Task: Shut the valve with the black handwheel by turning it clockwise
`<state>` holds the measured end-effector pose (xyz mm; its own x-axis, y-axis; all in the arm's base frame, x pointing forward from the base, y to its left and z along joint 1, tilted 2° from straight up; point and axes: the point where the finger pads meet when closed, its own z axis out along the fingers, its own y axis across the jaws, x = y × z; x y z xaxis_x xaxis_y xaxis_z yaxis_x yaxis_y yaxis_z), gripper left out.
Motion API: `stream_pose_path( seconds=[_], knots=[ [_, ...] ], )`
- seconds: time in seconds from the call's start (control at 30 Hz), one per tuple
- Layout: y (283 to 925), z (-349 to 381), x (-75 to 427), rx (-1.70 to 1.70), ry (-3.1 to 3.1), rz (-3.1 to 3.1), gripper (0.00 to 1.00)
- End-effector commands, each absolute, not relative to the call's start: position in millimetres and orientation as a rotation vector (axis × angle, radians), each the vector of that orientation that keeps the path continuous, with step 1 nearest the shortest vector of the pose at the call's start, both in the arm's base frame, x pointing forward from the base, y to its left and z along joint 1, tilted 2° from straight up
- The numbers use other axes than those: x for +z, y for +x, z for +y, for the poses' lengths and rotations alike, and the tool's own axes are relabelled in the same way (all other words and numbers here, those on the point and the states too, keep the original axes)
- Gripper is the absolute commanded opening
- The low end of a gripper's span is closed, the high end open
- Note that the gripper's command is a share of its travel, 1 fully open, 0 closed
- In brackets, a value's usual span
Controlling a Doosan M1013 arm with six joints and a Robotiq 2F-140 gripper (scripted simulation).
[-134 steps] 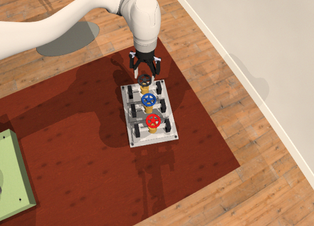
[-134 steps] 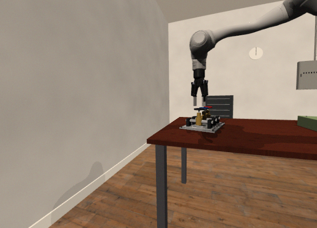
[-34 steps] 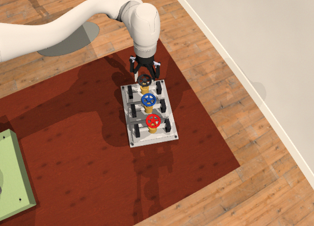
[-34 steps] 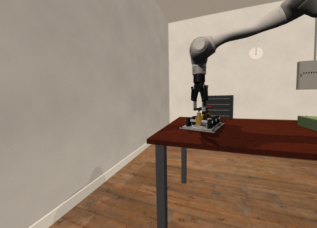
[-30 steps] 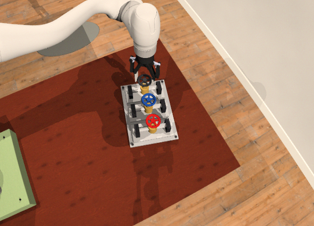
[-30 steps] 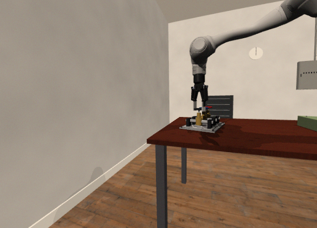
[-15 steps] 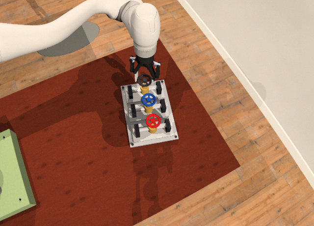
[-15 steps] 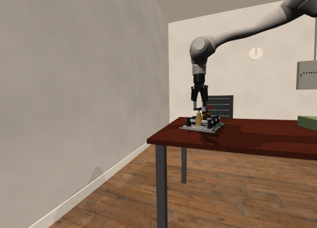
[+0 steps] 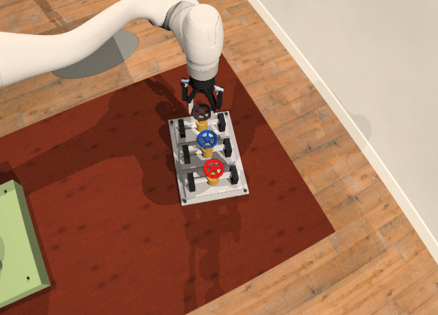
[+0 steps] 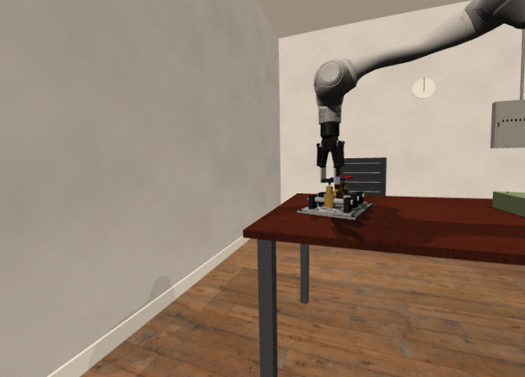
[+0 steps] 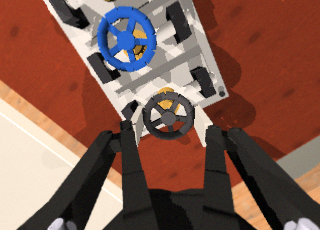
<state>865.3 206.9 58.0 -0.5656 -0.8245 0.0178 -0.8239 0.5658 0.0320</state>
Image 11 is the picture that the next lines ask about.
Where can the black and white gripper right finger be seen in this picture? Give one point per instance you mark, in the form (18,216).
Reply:
(283,203)

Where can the white mounting plate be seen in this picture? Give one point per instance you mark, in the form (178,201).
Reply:
(202,47)

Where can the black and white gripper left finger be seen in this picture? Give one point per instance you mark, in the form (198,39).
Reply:
(71,205)

